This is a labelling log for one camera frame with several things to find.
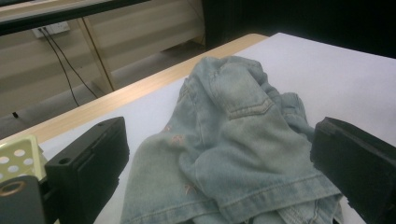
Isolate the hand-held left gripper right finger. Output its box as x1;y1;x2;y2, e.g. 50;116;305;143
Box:
310;116;396;224

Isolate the black power cable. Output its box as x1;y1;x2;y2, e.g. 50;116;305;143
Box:
38;27;80;107
43;27;100;99

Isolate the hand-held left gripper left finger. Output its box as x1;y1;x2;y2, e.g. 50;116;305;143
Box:
44;116;131;224

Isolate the white power strip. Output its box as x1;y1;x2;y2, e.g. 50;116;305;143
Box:
31;21;71;39

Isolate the light blue denim garment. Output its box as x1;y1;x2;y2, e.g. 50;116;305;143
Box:
120;55;346;224

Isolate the pale yellow perforated plastic basket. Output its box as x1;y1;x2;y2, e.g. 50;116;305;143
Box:
0;133;49;185

